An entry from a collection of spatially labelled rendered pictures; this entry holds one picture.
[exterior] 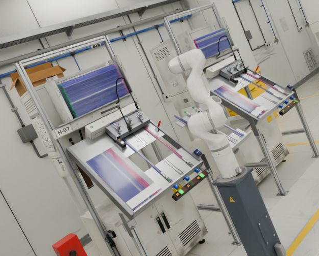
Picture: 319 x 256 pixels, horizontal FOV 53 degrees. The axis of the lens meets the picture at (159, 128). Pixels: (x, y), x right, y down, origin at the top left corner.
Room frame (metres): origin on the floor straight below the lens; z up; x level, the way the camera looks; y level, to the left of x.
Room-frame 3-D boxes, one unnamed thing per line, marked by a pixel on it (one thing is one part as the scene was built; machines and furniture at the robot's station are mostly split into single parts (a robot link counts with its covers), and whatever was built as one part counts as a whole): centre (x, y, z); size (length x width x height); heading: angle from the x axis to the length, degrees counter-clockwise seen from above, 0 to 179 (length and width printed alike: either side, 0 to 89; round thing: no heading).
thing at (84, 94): (2.51, 0.34, 1.52); 0.51 x 0.13 x 0.27; 125
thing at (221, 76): (3.27, -0.84, 0.65); 1.01 x 0.73 x 1.29; 35
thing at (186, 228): (2.57, 0.46, 0.31); 0.70 x 0.65 x 0.62; 125
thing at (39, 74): (2.69, 0.61, 1.82); 0.68 x 0.30 x 0.20; 125
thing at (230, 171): (1.81, -0.28, 0.79); 0.19 x 0.19 x 0.18
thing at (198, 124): (1.82, -0.24, 1.00); 0.19 x 0.12 x 0.24; 73
